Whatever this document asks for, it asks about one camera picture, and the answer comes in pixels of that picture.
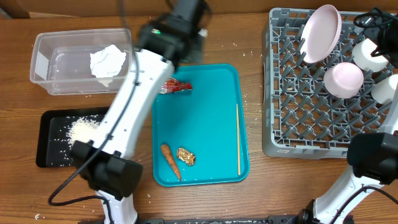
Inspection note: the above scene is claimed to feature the white cup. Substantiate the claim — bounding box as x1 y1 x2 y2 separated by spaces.
352 39 388 72
371 74 397 105

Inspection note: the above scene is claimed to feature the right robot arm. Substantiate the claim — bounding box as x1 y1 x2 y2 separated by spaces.
288 7 397 223

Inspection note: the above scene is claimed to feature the clear plastic bin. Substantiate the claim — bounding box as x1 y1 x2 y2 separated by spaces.
30 28 135 95

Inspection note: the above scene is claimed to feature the pink bowl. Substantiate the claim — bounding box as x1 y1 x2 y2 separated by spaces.
323 62 364 99

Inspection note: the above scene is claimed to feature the wooden chopstick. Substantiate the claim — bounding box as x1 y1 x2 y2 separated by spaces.
236 104 241 176

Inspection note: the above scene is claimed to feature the grey dishwasher rack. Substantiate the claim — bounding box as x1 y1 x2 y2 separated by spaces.
262 7 397 159

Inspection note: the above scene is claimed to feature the pile of rice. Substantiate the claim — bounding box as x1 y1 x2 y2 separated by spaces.
64 115 100 149

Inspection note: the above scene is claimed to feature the red snack wrapper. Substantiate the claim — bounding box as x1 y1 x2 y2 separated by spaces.
159 77 193 94

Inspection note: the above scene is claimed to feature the white napkin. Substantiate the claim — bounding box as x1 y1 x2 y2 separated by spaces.
90 45 127 87

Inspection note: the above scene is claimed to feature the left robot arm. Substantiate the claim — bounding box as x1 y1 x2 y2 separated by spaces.
71 0 211 223

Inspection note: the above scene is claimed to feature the pink round plate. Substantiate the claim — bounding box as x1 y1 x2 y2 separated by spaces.
300 4 342 63

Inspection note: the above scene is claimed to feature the brown walnut food scrap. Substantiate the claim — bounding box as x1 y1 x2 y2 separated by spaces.
176 147 196 166

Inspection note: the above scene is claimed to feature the teal serving tray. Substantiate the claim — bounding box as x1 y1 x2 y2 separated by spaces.
152 63 250 187

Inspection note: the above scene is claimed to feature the black tray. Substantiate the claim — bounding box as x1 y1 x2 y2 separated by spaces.
35 107 108 168

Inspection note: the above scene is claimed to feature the orange carrot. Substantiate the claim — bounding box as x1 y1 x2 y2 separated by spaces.
160 144 182 181

